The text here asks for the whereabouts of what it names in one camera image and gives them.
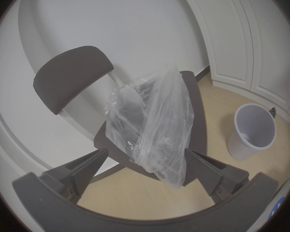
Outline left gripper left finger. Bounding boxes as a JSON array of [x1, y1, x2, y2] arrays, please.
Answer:
[[40, 148, 109, 204]]

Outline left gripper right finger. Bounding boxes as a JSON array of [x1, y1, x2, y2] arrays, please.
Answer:
[[184, 148, 251, 198]]

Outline clear plastic bag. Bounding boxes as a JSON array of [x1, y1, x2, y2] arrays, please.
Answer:
[[104, 62, 195, 191]]

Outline white trash bin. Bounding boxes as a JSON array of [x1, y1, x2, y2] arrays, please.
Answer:
[[227, 103, 277, 161]]

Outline grey white chair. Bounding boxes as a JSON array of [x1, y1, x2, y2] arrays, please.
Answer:
[[33, 46, 208, 189]]

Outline white wardrobe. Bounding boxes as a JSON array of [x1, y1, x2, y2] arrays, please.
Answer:
[[175, 0, 290, 123]]

